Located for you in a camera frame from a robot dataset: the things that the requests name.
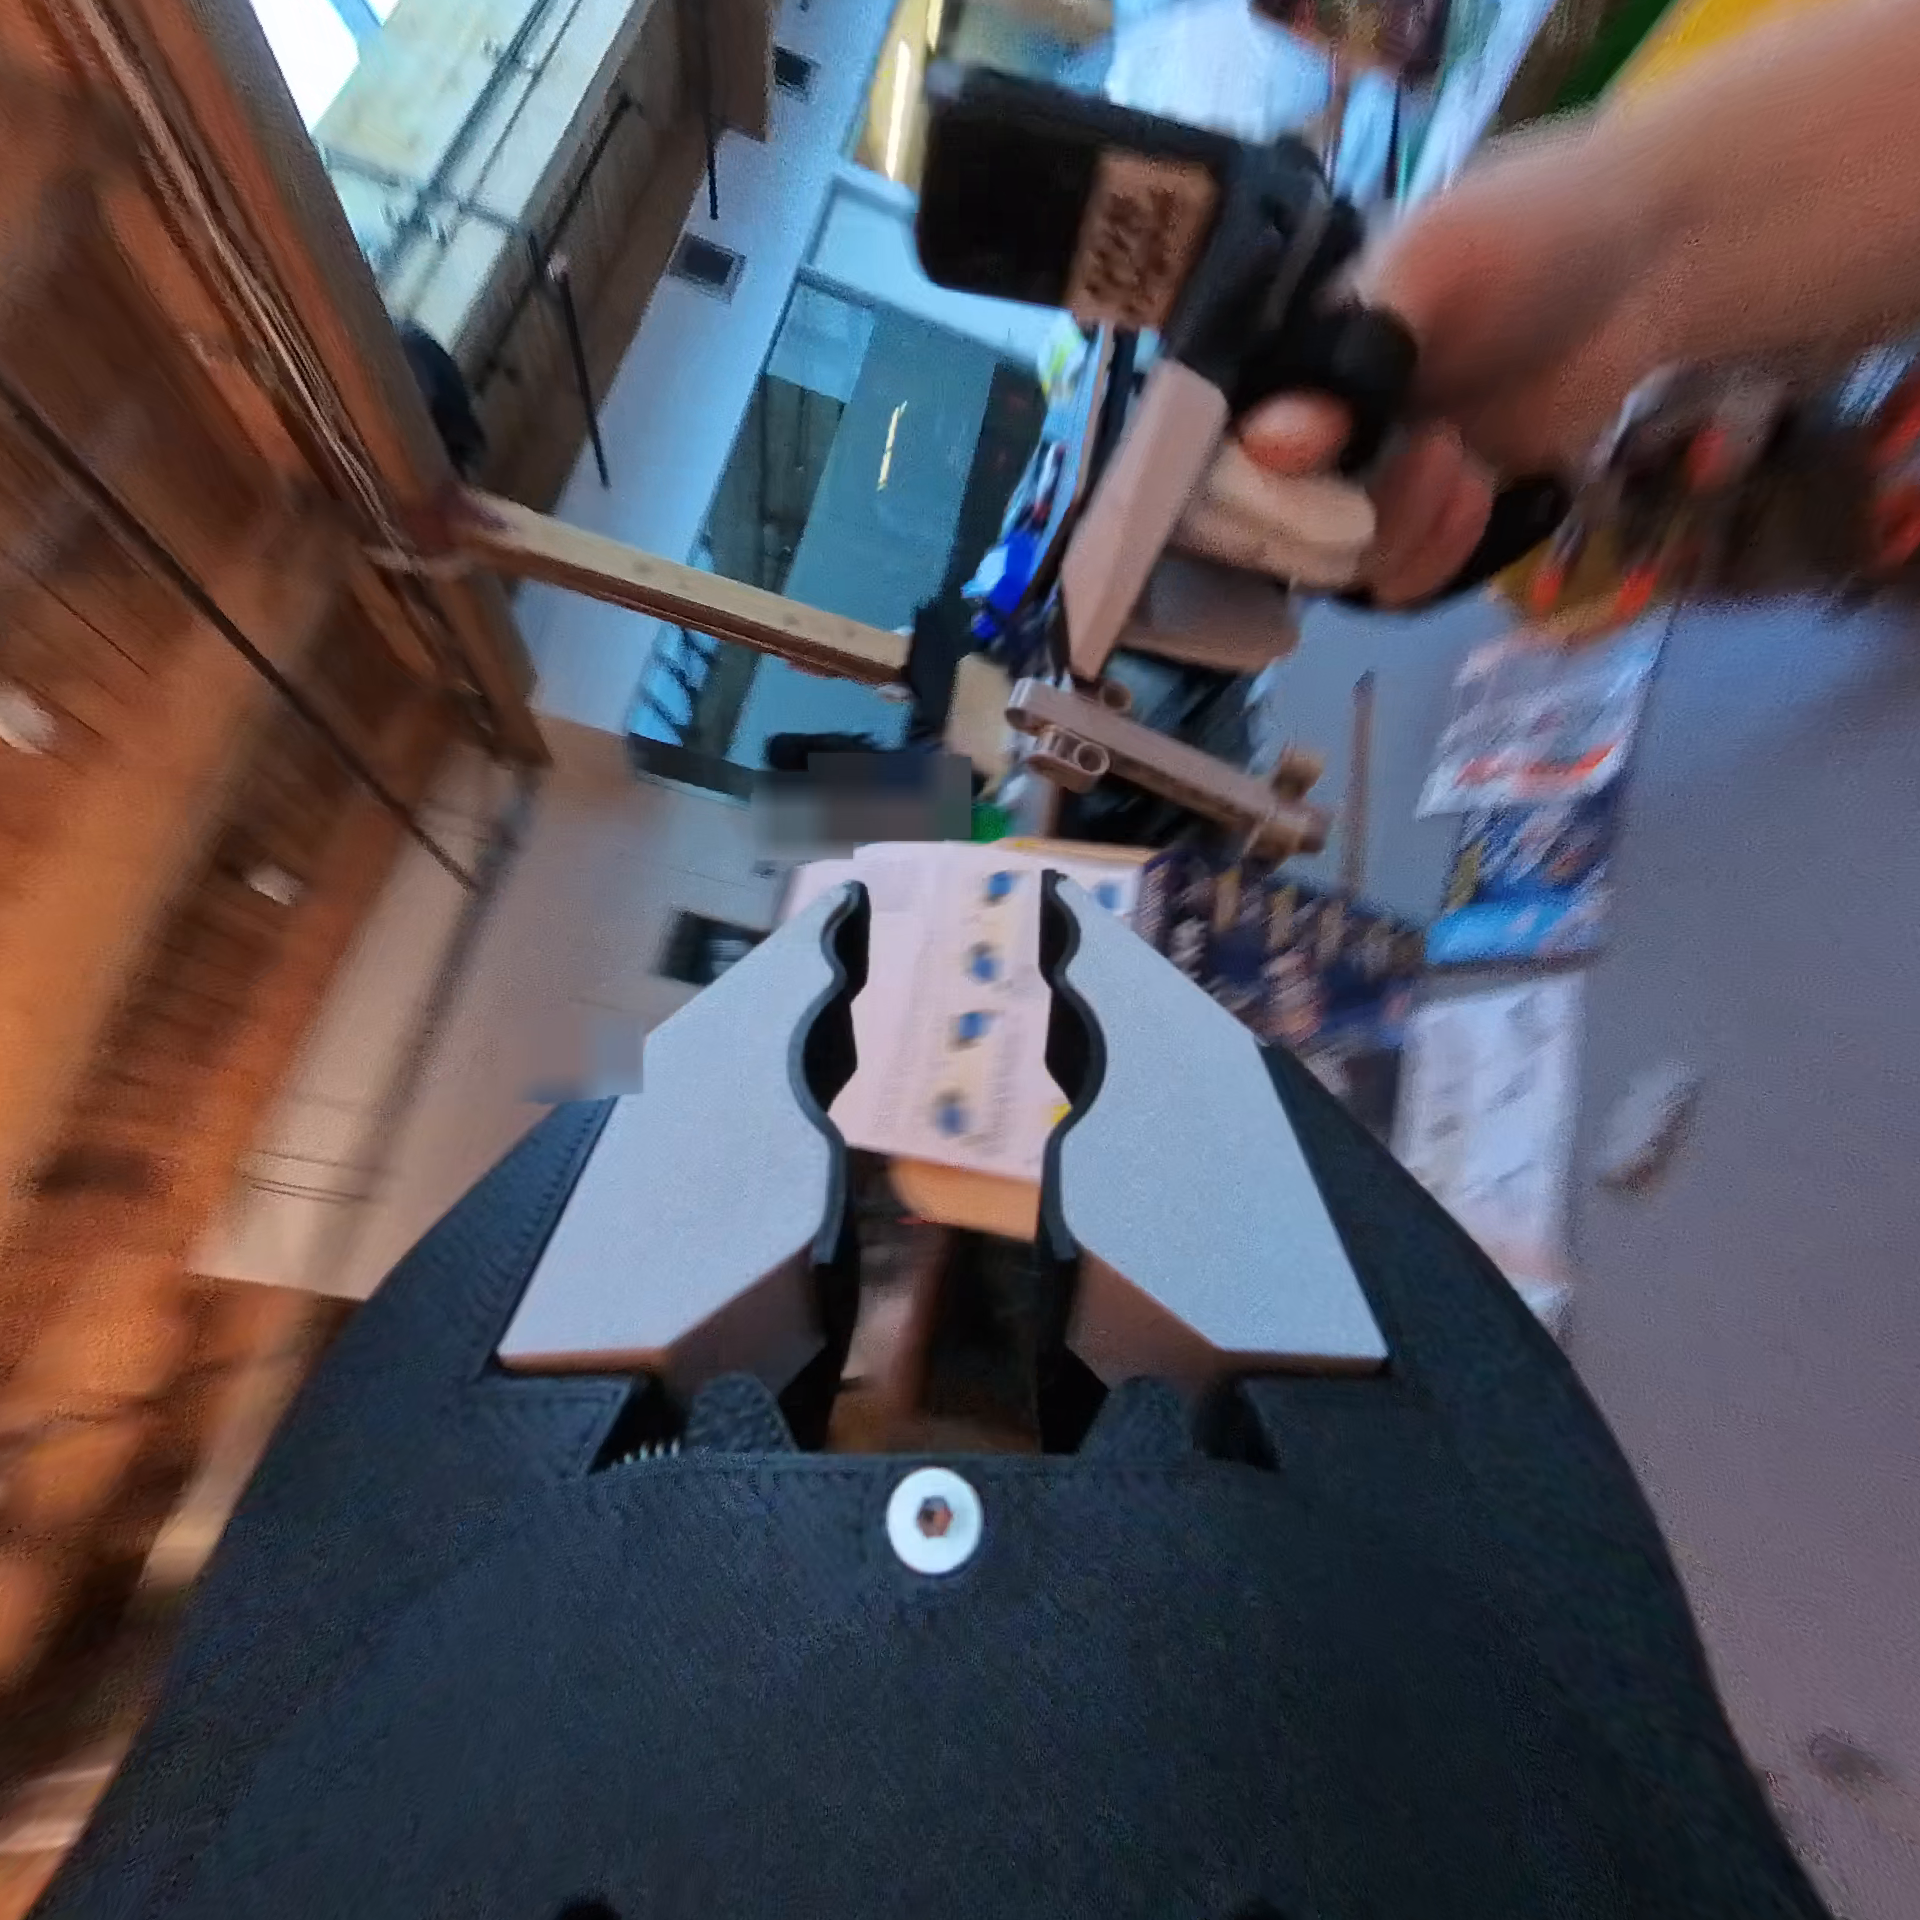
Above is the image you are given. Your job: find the grey beam assembly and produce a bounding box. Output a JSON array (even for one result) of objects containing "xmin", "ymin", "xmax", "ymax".
[{"xmin": 1002, "ymin": 674, "xmax": 1336, "ymax": 869}]

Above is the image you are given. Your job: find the open instruction booklet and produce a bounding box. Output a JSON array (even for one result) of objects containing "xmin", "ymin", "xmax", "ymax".
[{"xmin": 1394, "ymin": 967, "xmax": 1590, "ymax": 1322}]

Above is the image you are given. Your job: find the grey desk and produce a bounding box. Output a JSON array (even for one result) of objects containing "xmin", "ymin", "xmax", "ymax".
[{"xmin": 1289, "ymin": 586, "xmax": 1920, "ymax": 1920}]

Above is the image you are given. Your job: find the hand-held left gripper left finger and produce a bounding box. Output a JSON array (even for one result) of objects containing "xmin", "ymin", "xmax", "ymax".
[{"xmin": 496, "ymin": 882, "xmax": 874, "ymax": 1455}]

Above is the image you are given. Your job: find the sticker sheet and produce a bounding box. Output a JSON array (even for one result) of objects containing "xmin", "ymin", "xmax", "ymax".
[{"xmin": 1418, "ymin": 615, "xmax": 1672, "ymax": 819}]

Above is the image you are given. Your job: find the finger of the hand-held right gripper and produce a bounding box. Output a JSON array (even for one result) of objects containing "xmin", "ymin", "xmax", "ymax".
[{"xmin": 1063, "ymin": 363, "xmax": 1235, "ymax": 681}]

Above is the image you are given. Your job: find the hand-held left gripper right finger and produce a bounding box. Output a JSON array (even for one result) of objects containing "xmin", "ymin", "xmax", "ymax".
[{"xmin": 1036, "ymin": 873, "xmax": 1390, "ymax": 1455}]

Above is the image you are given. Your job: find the robot kit box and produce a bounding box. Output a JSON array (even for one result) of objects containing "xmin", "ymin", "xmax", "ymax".
[{"xmin": 1142, "ymin": 848, "xmax": 1426, "ymax": 1052}]

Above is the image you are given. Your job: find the person's right hand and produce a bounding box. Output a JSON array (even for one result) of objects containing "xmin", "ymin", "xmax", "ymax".
[{"xmin": 1233, "ymin": 117, "xmax": 1689, "ymax": 605}]

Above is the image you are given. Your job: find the dark tracked robot model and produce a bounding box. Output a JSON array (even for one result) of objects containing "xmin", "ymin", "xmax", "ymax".
[{"xmin": 1500, "ymin": 346, "xmax": 1920, "ymax": 624}]

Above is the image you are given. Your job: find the printed instruction sheet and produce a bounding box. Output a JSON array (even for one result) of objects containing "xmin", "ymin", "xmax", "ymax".
[{"xmin": 832, "ymin": 840, "xmax": 1156, "ymax": 1187}]

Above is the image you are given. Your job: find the person's right forearm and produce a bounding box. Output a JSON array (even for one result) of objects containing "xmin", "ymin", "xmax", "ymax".
[{"xmin": 1591, "ymin": 0, "xmax": 1920, "ymax": 437}]

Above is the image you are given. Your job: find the small blue booklet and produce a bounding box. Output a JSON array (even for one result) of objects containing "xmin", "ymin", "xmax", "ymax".
[{"xmin": 1425, "ymin": 779, "xmax": 1630, "ymax": 969}]

